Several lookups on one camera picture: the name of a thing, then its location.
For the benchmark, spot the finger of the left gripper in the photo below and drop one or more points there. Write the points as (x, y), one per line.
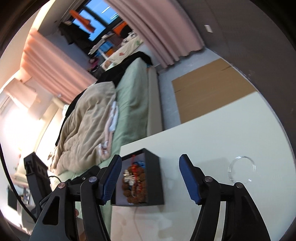
(93, 171)

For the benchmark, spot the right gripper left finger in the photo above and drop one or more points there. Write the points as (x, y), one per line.
(57, 220)

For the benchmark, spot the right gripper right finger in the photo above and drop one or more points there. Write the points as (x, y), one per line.
(243, 220)

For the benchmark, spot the black jewelry box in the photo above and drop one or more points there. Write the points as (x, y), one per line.
(140, 181)

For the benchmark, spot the thin silver bangle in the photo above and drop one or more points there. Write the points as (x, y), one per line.
(242, 169)

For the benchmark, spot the person's left hand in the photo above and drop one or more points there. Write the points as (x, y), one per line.
(80, 227)

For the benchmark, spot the pink white plush cloth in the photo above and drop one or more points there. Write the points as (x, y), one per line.
(104, 148)

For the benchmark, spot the beige blanket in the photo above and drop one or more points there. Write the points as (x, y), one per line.
(77, 149)

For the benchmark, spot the green bed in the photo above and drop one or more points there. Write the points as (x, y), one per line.
(132, 96)

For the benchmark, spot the white low table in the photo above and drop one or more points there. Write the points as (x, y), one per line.
(246, 127)

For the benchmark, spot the black clothing on bed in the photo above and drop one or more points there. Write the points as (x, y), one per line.
(114, 75)

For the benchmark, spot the pink curtain left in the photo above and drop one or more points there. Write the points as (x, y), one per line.
(53, 69)

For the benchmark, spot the pink curtain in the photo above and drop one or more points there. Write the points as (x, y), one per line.
(53, 69)
(164, 27)

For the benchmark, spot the patterned cream bedding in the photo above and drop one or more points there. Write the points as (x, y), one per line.
(128, 46)

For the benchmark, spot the black hanging garment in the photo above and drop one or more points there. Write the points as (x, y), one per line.
(75, 35)

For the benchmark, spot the flattened cardboard on floor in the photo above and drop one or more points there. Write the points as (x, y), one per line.
(208, 88)

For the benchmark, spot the orange hanging garment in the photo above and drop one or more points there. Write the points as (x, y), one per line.
(85, 22)

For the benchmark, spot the window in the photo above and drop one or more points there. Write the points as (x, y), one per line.
(101, 15)

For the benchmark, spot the pink curtain right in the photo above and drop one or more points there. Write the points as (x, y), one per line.
(164, 27)

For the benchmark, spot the dark wooden wardrobe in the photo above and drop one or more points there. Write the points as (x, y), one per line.
(246, 37)

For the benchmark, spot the white wall switch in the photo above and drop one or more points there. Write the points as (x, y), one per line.
(208, 28)

